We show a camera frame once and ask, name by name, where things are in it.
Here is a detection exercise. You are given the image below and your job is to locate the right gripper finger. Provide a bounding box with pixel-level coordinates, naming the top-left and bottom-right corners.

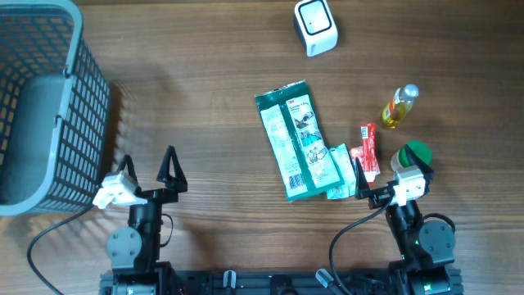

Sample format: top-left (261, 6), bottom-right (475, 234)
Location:
top-left (404, 144), bottom-right (434, 176)
top-left (355, 158), bottom-right (370, 200)

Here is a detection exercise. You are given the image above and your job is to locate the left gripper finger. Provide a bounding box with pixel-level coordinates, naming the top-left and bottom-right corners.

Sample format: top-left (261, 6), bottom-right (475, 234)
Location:
top-left (156, 146), bottom-right (187, 193)
top-left (116, 154), bottom-right (138, 187)

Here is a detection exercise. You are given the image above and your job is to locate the mint green sachet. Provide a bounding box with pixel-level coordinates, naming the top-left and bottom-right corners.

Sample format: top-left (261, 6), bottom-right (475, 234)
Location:
top-left (327, 143), bottom-right (356, 200)

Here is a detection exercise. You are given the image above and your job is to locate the green lid white jar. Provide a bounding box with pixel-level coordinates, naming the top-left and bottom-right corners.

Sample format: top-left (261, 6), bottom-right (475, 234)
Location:
top-left (390, 141), bottom-right (433, 171)

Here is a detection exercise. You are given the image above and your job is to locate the red tissue pack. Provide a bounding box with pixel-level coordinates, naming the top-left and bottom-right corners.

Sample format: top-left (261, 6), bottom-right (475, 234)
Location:
top-left (350, 146), bottom-right (365, 168)

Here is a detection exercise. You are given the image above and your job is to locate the red snack stick wrapper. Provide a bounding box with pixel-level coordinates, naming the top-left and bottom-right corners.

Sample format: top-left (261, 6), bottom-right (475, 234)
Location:
top-left (360, 123), bottom-right (380, 184)

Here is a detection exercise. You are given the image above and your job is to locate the yellow Vim dish soap bottle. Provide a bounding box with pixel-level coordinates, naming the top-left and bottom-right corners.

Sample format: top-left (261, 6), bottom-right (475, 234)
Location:
top-left (381, 84), bottom-right (419, 129)

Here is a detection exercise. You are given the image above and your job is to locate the green 3M gloves package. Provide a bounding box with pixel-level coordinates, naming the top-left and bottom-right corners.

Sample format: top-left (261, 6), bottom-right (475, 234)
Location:
top-left (255, 80), bottom-right (343, 202)

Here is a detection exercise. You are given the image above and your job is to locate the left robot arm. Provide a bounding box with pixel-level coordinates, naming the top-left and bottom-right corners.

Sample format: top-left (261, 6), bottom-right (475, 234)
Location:
top-left (99, 146), bottom-right (187, 295)

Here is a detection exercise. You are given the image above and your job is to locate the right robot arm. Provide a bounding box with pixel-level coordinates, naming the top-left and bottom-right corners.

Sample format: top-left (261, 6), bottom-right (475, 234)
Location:
top-left (347, 145), bottom-right (464, 295)

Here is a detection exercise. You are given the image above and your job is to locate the white barcode scanner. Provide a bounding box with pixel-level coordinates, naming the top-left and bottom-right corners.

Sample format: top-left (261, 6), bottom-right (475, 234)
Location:
top-left (293, 0), bottom-right (338, 57)

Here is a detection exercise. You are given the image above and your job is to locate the grey plastic mesh basket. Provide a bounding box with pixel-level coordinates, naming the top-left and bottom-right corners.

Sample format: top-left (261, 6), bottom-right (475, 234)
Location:
top-left (1, 0), bottom-right (111, 216)

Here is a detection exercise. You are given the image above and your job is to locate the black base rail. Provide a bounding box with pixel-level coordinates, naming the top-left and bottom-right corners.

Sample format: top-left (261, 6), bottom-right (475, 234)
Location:
top-left (99, 268), bottom-right (464, 295)

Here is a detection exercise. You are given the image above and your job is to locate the left black camera cable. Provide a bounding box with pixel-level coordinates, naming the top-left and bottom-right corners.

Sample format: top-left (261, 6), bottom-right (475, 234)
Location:
top-left (26, 204), bottom-right (97, 295)

